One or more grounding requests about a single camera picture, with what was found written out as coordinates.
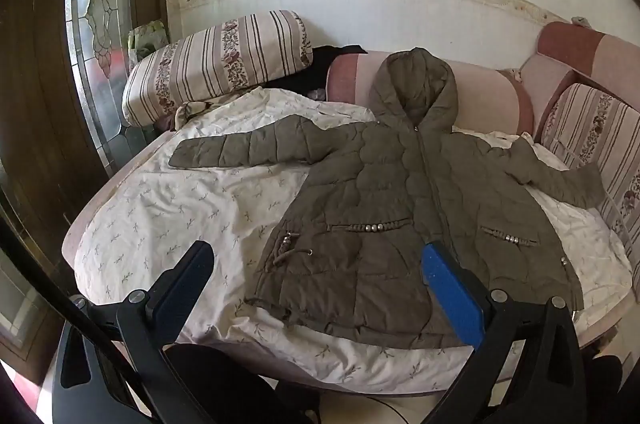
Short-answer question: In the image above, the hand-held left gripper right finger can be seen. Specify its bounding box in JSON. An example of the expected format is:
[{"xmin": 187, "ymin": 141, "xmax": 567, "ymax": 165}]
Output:
[{"xmin": 421, "ymin": 241, "xmax": 587, "ymax": 424}]

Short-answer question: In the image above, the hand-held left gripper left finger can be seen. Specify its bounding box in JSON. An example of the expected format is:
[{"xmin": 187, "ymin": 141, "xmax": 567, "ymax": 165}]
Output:
[{"xmin": 50, "ymin": 240, "xmax": 216, "ymax": 424}]

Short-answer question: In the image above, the olive green puffer jacket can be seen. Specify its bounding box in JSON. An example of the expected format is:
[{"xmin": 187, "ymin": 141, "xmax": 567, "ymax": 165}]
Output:
[{"xmin": 168, "ymin": 47, "xmax": 607, "ymax": 349}]

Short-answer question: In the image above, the white floral bed sheet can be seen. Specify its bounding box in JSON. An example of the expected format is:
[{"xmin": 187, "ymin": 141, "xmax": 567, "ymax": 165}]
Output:
[{"xmin": 74, "ymin": 86, "xmax": 635, "ymax": 397}]

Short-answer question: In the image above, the crumpled floral cloth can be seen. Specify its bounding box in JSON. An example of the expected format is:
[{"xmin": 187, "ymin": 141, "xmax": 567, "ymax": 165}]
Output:
[{"xmin": 174, "ymin": 100, "xmax": 223, "ymax": 131}]

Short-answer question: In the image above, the pink sofa bolster cushion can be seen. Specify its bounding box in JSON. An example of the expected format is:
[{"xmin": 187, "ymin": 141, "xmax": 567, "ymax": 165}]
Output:
[{"xmin": 326, "ymin": 51, "xmax": 535, "ymax": 136}]

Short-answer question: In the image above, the striped floral pillow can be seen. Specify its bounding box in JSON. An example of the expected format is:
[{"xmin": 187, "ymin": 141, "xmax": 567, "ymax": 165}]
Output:
[
  {"xmin": 122, "ymin": 10, "xmax": 314, "ymax": 128},
  {"xmin": 539, "ymin": 83, "xmax": 640, "ymax": 250}
]

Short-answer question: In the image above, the pink sofa backrest cushion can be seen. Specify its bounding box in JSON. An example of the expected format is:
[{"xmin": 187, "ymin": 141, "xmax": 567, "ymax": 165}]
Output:
[
  {"xmin": 536, "ymin": 21, "xmax": 640, "ymax": 105},
  {"xmin": 517, "ymin": 53, "xmax": 578, "ymax": 137}
]

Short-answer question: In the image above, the black cloth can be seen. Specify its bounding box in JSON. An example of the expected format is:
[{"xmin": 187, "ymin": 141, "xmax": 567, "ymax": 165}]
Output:
[{"xmin": 262, "ymin": 45, "xmax": 368, "ymax": 101}]

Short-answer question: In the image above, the green floral bag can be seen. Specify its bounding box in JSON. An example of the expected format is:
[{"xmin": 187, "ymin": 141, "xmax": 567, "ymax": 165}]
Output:
[{"xmin": 127, "ymin": 20, "xmax": 171, "ymax": 67}]

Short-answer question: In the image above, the stained glass door panel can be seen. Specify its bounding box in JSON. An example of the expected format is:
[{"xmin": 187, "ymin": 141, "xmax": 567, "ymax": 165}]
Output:
[{"xmin": 65, "ymin": 0, "xmax": 138, "ymax": 170}]

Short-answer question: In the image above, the black cable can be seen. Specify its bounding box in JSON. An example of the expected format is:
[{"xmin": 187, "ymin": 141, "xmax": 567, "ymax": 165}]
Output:
[{"xmin": 0, "ymin": 196, "xmax": 166, "ymax": 424}]

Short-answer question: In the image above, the dark wooden door frame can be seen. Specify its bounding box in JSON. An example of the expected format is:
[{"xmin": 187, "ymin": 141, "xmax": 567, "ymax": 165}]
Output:
[{"xmin": 0, "ymin": 0, "xmax": 171, "ymax": 300}]

